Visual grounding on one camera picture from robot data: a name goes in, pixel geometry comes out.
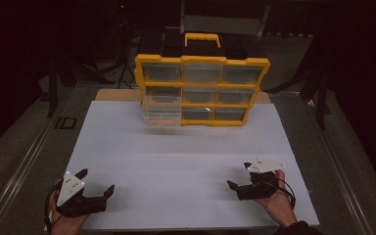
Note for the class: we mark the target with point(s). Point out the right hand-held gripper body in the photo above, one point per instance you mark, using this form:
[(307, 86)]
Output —
[(264, 164)]

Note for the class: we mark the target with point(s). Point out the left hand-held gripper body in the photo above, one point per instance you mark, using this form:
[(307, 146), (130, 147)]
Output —
[(70, 189)]

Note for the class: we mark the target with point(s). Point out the clear plastic drawer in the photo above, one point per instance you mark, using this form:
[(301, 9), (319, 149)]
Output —
[(161, 114)]

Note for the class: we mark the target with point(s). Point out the person's left hand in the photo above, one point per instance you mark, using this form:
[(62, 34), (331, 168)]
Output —
[(65, 225)]

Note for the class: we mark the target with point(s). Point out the person's right hand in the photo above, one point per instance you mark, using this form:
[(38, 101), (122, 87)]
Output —
[(282, 205)]

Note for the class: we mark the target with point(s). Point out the white board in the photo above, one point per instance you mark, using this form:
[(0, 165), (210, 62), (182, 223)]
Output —
[(176, 156)]

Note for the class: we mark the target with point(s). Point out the group of clear cabinet drawers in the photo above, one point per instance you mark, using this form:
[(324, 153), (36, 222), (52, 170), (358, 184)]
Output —
[(199, 95)]

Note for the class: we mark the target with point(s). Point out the wooden board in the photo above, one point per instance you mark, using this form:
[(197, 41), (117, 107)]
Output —
[(117, 95)]

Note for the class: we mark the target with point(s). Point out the black metal stand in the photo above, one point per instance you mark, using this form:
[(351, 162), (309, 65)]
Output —
[(321, 98), (54, 88)]

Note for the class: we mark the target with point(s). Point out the yellow black organizer cabinet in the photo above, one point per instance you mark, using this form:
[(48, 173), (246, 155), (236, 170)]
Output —
[(202, 85)]

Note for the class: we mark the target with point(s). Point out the metal rail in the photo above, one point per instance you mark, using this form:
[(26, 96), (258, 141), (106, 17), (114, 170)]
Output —
[(342, 182), (23, 163)]

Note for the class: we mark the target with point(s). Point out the grey metal chair frame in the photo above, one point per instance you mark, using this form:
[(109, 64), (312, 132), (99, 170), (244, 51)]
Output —
[(223, 23)]

